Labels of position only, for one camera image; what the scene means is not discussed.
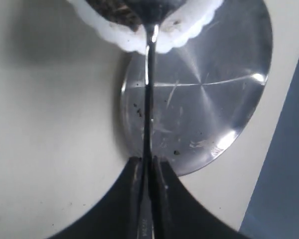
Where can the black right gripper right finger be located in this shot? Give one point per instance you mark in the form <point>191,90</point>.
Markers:
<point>177,214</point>

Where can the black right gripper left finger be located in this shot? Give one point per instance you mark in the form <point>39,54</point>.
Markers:
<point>116,215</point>

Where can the stainless steel spork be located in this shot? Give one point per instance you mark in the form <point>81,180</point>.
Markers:
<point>152,14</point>

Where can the white scalloped plastic pot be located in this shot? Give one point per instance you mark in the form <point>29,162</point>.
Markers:
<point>129,41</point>

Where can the dark soil in pot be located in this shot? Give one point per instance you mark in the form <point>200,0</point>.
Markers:
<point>116,11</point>

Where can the round stainless steel plate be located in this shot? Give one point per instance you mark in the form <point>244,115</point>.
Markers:
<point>206,91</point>

